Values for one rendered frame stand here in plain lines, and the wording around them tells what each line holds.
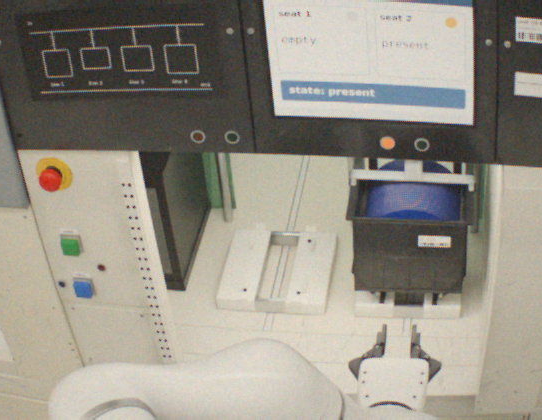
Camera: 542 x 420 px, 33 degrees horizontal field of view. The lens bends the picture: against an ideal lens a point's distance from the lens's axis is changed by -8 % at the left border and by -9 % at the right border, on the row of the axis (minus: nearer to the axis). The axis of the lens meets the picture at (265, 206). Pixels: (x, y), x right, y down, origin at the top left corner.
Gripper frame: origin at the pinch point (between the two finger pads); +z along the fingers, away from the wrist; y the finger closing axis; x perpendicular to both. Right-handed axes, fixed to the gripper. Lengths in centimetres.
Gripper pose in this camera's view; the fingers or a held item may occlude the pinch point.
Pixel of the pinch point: (398, 339)
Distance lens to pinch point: 142.4
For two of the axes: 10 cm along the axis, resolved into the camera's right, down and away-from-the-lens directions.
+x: -0.9, -7.7, -6.3
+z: 1.6, -6.4, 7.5
